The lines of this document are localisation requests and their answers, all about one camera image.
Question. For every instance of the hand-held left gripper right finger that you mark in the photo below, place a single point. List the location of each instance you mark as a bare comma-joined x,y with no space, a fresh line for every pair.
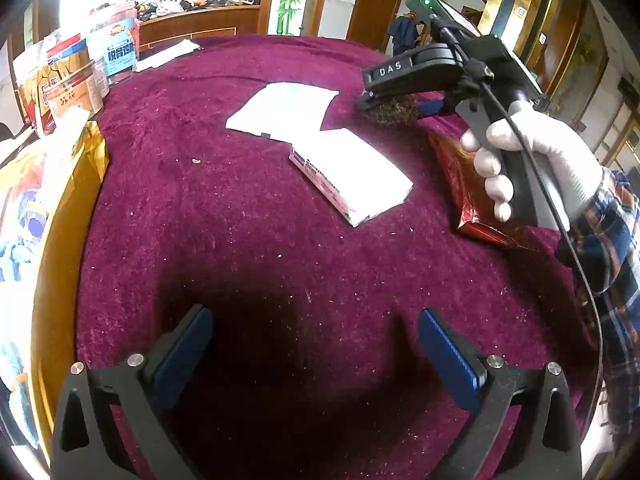
447,355

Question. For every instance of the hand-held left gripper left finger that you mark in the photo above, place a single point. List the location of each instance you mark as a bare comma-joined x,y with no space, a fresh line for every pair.
184,355

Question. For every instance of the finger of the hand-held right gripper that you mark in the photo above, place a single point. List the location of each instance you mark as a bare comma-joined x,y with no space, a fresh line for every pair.
395,72
432,109

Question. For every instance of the brown speckled furry hat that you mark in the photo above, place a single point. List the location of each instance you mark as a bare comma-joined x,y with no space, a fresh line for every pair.
392,112

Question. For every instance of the pink tissue packet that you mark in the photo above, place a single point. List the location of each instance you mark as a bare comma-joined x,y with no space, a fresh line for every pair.
360,175

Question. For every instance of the white plastic packet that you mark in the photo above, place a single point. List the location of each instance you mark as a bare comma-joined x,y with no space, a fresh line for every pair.
285,110

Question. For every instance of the yellow cardboard box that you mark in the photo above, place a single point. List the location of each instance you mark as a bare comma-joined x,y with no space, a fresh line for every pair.
75,200

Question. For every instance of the person's right forearm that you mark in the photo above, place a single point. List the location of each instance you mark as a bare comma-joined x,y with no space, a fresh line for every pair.
612,260

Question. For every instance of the person's right hand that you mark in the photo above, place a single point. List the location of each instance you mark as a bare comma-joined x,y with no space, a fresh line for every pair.
555,155

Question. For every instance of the golden pillar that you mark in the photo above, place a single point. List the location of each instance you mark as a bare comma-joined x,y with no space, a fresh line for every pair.
520,5

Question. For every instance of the brown wooden door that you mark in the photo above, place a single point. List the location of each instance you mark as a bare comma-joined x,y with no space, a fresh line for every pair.
377,5

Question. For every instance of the red foil packet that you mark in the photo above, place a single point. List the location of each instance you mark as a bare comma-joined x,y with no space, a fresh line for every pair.
470,195

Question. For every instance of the maroon velvet tablecloth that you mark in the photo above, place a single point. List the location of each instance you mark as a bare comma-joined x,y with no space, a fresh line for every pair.
250,260

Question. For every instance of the wooden counter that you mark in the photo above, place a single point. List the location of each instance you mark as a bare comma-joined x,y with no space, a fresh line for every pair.
200,25

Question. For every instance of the white paper sheets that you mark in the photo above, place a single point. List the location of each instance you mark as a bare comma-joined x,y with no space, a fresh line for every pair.
167,55

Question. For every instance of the gold orange jar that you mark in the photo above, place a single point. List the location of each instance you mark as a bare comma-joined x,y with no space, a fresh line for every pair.
67,92

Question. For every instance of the red and white box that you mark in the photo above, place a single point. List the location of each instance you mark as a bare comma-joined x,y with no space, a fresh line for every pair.
67,49

